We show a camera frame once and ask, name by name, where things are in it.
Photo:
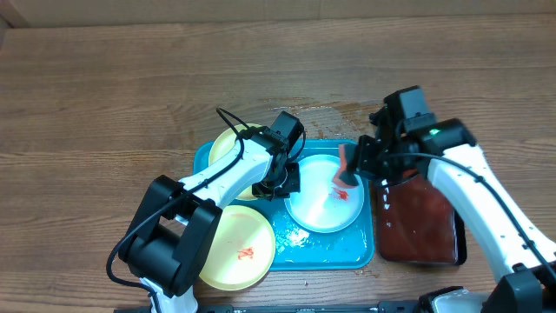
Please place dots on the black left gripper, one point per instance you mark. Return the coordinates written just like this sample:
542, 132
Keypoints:
294, 184

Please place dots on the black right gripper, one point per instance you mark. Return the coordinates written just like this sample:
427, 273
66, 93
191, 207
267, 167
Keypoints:
365, 164

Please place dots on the white plate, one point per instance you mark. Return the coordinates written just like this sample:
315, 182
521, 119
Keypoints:
321, 205

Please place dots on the yellow plate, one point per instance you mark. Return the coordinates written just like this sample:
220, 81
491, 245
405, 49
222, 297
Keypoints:
223, 148
242, 252

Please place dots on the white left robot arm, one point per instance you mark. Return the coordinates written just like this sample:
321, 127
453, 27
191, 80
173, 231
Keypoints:
168, 241

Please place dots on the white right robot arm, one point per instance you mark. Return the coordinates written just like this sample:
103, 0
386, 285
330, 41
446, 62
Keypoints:
520, 256

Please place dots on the black tray with red water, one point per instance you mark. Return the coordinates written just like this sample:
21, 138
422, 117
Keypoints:
417, 224

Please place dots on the blue plastic tray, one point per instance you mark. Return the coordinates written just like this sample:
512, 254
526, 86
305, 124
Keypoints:
301, 249

